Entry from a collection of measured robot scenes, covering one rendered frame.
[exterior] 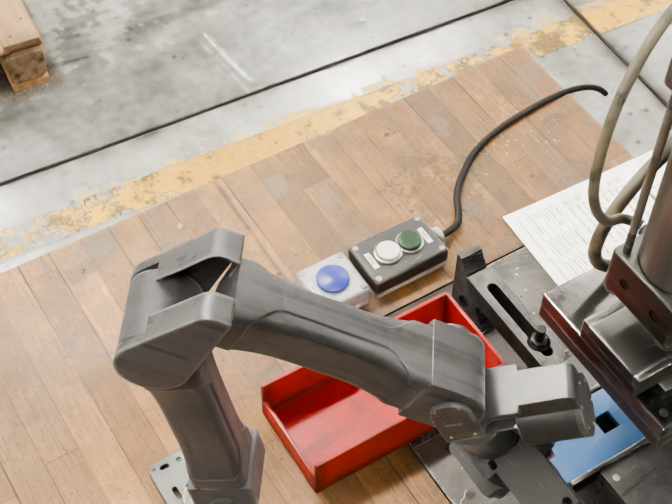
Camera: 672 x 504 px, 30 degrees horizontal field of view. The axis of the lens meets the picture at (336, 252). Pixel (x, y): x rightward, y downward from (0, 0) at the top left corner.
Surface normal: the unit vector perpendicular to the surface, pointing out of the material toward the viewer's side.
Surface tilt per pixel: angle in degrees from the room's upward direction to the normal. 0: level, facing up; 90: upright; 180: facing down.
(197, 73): 0
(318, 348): 87
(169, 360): 90
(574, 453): 0
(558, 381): 25
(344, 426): 0
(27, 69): 90
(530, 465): 29
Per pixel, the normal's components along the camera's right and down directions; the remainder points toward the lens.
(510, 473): -0.40, -0.33
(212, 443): -0.02, 0.78
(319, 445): 0.01, -0.62
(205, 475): -0.16, 0.61
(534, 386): -0.40, -0.59
